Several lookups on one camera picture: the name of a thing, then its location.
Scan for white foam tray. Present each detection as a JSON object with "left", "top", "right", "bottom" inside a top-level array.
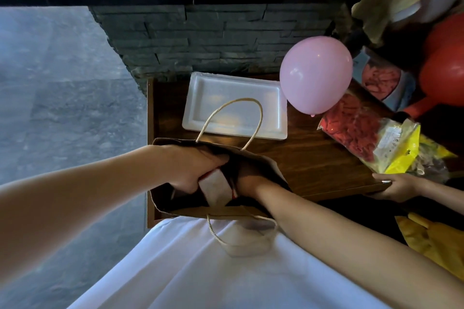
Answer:
[{"left": 182, "top": 71, "right": 289, "bottom": 140}]

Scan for pink balloon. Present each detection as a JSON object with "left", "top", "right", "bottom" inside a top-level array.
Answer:
[{"left": 279, "top": 36, "right": 354, "bottom": 117}]

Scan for person's right forearm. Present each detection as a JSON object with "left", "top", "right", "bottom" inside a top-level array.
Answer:
[{"left": 254, "top": 179, "right": 464, "bottom": 309}]

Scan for person's left forearm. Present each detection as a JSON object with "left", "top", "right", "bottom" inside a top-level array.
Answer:
[{"left": 0, "top": 145, "right": 171, "bottom": 286}]

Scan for another person's forearm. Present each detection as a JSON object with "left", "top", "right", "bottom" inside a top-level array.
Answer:
[{"left": 420, "top": 178, "right": 464, "bottom": 200}]

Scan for clear packet of pink balloons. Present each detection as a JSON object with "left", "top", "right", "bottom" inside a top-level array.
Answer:
[{"left": 353, "top": 49, "right": 416, "bottom": 112}]

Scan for brown paper bag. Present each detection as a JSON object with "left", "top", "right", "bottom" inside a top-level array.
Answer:
[{"left": 149, "top": 98, "right": 293, "bottom": 257}]

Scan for person's white garment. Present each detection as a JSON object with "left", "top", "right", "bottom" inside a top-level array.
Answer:
[{"left": 68, "top": 216, "right": 393, "bottom": 309}]

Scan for white box with red trim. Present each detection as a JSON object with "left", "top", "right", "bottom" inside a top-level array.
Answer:
[{"left": 198, "top": 169, "right": 239, "bottom": 209}]

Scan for yellow cloth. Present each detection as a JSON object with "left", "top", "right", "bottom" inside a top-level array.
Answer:
[{"left": 394, "top": 212, "right": 464, "bottom": 281}]

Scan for clear packet of red balloons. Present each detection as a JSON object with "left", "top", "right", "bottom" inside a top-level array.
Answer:
[{"left": 318, "top": 93, "right": 422, "bottom": 172}]

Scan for person's left hand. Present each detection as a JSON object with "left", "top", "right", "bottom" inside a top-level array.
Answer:
[{"left": 159, "top": 145, "right": 230, "bottom": 194}]

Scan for red balloon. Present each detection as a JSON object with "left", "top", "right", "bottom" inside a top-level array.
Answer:
[{"left": 402, "top": 13, "right": 464, "bottom": 120}]

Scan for yellow plastic packet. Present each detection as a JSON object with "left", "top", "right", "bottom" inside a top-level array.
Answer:
[{"left": 384, "top": 120, "right": 458, "bottom": 184}]

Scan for person's right hand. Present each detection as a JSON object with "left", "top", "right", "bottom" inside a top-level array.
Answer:
[{"left": 234, "top": 163, "right": 277, "bottom": 200}]

